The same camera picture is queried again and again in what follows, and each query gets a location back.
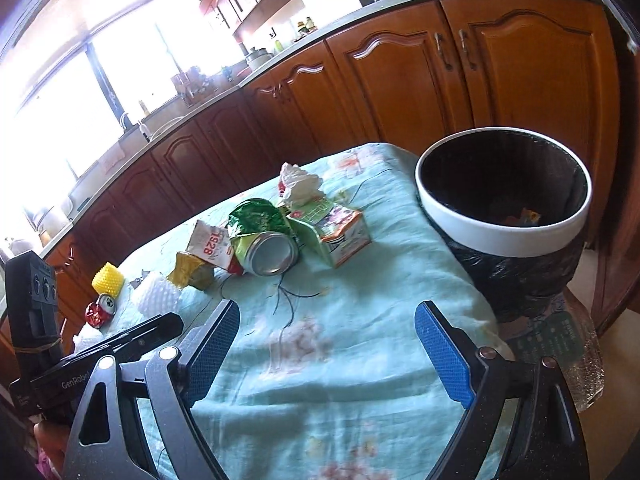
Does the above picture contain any white and red carton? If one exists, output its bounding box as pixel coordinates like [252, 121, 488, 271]
[187, 219, 237, 272]

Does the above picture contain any green printed carton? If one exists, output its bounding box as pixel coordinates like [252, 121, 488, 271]
[287, 196, 372, 268]

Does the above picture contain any white tissue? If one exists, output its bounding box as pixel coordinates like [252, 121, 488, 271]
[276, 162, 324, 208]

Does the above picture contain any wooden lower kitchen cabinet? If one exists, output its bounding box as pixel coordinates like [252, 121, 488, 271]
[0, 0, 621, 361]

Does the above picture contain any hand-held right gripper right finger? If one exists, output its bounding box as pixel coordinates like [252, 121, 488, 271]
[414, 301, 591, 480]

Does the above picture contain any yellow foam fruit net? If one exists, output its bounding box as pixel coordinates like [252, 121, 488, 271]
[91, 261, 125, 295]

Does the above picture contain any white-rimmed bin with black bag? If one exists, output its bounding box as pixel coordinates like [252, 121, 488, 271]
[415, 127, 593, 323]

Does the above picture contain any crushed green drink can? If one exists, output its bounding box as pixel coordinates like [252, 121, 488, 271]
[231, 230, 301, 278]

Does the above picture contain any small white crumpled paper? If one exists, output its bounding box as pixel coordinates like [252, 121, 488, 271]
[72, 329, 103, 357]

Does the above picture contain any kitchen window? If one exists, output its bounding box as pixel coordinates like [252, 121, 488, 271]
[0, 7, 246, 246]

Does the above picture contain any orange snack wrapper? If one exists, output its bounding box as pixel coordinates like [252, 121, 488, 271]
[502, 206, 544, 229]

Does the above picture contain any person's left hand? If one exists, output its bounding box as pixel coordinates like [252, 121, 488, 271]
[33, 419, 68, 461]

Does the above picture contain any white foam fruit net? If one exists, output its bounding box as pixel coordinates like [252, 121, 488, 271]
[131, 270, 180, 317]

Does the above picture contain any silver foil mat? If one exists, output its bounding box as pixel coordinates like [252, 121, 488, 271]
[500, 292, 607, 413]

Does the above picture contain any white pot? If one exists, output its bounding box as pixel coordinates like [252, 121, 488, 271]
[244, 46, 271, 70]

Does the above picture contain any crushed red drink can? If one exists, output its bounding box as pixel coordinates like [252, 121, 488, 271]
[84, 293, 119, 330]

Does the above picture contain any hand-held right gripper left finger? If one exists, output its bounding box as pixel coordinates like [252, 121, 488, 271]
[62, 299, 241, 480]

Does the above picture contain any light blue floral tablecloth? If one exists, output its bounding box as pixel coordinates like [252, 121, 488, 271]
[75, 142, 516, 480]

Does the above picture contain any metal cabinet door handle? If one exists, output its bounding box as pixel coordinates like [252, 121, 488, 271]
[434, 31, 454, 72]
[458, 29, 477, 71]

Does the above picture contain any green snack bag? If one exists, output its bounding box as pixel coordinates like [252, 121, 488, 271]
[228, 199, 297, 241]

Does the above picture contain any yellow snack packet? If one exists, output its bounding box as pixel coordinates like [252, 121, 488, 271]
[167, 251, 216, 291]

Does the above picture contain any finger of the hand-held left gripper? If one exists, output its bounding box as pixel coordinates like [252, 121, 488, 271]
[60, 312, 184, 376]

